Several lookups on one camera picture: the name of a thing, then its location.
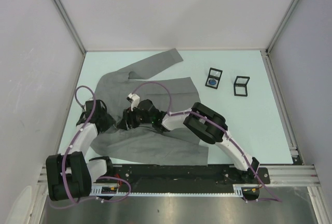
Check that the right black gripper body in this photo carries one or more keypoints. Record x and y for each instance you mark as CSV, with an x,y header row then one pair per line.
x,y
137,117

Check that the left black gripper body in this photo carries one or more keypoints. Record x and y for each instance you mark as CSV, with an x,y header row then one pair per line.
x,y
108,121

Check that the grey button-up shirt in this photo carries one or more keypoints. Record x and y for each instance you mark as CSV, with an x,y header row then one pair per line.
x,y
144,144

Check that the blue round brooch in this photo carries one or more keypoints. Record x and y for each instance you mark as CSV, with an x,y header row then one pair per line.
x,y
212,82

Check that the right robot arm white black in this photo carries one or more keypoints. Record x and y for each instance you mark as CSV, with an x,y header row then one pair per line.
x,y
203,122

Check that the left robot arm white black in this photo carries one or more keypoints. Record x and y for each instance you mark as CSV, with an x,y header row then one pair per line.
x,y
72,174

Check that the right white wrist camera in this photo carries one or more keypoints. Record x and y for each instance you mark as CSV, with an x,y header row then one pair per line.
x,y
134,99

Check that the white slotted cable duct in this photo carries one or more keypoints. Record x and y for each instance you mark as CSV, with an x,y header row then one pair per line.
x,y
110,191

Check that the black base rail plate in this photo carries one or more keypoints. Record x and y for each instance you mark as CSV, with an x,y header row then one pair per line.
x,y
181,178

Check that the black frame stand left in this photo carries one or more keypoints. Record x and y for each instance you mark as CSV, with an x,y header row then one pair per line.
x,y
214,74

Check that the black frame stand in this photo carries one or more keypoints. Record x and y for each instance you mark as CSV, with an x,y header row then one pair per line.
x,y
241,82
214,74

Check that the black frame stand right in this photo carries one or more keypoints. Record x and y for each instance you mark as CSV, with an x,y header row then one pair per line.
x,y
241,82

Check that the aluminium frame post right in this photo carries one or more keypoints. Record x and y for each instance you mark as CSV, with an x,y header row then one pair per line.
x,y
282,25

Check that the aluminium frame post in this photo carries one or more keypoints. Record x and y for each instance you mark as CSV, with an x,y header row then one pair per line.
x,y
282,25
69,25

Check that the aluminium frame post left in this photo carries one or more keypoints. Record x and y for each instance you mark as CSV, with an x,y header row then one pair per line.
x,y
69,25

